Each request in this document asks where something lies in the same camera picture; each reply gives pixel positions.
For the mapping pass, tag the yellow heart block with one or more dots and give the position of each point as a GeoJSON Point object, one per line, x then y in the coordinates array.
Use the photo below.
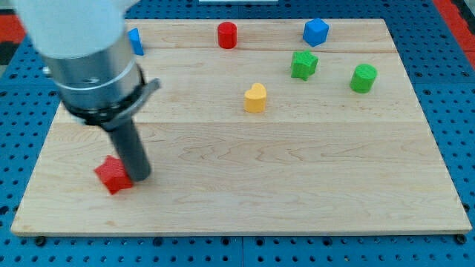
{"type": "Point", "coordinates": [255, 99]}

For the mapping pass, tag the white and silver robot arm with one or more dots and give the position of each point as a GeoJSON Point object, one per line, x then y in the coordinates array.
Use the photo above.
{"type": "Point", "coordinates": [86, 50]}

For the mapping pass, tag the light wooden board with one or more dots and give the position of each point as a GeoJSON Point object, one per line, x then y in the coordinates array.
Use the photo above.
{"type": "Point", "coordinates": [321, 160]}

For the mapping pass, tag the green star block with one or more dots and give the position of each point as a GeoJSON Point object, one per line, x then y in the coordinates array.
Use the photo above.
{"type": "Point", "coordinates": [303, 64]}

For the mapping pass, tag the green cylinder block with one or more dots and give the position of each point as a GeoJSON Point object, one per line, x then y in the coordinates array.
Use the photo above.
{"type": "Point", "coordinates": [363, 78]}

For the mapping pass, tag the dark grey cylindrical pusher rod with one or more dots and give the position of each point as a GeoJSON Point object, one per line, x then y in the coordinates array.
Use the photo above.
{"type": "Point", "coordinates": [130, 150]}

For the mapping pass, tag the blue cube block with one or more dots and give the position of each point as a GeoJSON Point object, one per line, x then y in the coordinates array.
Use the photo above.
{"type": "Point", "coordinates": [315, 32]}

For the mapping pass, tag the red star block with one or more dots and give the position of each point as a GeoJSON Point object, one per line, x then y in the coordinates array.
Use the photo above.
{"type": "Point", "coordinates": [113, 175]}

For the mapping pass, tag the red cylinder block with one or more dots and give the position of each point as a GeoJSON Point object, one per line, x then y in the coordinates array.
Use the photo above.
{"type": "Point", "coordinates": [227, 33]}

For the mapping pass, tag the blue triangle block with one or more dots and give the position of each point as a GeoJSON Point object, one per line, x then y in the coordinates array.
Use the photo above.
{"type": "Point", "coordinates": [135, 40]}

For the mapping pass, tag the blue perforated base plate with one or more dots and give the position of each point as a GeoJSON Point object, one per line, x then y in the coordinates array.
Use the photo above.
{"type": "Point", "coordinates": [436, 44]}

